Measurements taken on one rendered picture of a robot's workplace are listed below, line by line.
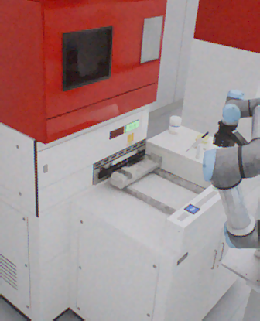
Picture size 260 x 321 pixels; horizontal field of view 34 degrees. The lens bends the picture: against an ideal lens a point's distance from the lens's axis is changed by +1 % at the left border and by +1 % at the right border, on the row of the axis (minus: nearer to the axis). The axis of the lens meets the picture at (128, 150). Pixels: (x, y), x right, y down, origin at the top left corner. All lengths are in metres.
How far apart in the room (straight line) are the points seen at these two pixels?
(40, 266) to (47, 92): 0.94
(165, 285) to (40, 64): 1.09
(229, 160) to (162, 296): 0.81
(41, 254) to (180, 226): 0.75
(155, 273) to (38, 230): 0.60
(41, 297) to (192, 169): 1.06
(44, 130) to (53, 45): 0.35
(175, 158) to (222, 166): 0.96
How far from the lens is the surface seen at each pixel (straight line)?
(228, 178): 1.53
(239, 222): 1.74
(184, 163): 2.41
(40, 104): 1.79
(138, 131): 2.43
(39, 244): 2.19
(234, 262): 1.96
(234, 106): 1.84
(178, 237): 1.89
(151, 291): 2.08
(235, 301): 2.98
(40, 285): 2.36
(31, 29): 1.73
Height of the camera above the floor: 2.05
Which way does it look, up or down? 27 degrees down
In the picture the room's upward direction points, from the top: 5 degrees clockwise
